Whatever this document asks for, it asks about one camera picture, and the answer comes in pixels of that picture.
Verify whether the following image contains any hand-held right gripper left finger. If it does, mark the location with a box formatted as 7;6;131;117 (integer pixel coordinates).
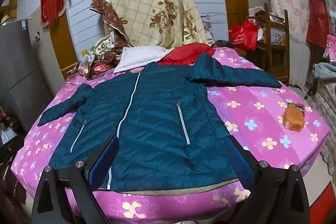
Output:
31;135;120;224

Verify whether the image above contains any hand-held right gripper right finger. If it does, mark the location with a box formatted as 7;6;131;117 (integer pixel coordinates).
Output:
223;135;311;224

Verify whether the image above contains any grey-blue clothing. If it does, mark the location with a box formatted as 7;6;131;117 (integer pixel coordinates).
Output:
314;63;336;81

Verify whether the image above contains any red snack packet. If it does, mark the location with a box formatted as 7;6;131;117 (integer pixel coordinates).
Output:
91;63;108;77

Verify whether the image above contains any teal puffer jacket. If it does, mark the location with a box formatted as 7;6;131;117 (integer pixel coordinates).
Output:
37;52;282;191

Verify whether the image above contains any pile of clothes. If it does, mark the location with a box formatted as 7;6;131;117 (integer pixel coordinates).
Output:
248;6;283;23

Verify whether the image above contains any pink floral bed sheet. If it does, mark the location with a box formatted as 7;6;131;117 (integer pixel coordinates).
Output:
10;47;331;224

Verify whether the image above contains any wooden chair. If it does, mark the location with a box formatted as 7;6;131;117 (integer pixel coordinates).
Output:
256;3;290;83

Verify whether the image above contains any white pillow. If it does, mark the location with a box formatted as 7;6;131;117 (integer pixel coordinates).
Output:
114;47;172;73

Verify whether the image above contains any grey refrigerator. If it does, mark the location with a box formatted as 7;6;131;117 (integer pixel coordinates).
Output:
0;17;53;135

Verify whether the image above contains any clear plastic bag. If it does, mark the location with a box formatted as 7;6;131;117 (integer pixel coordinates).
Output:
78;49;91;75

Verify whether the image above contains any red shopping bag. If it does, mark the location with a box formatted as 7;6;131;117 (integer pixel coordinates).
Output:
231;17;259;51

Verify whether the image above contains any brown floral blanket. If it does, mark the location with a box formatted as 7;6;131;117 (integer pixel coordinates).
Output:
66;0;132;80

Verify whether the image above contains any red hanging cloth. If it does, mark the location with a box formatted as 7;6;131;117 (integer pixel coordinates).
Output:
307;0;332;48

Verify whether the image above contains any cream floral quilt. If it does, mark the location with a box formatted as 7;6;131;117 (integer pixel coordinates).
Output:
98;0;216;48

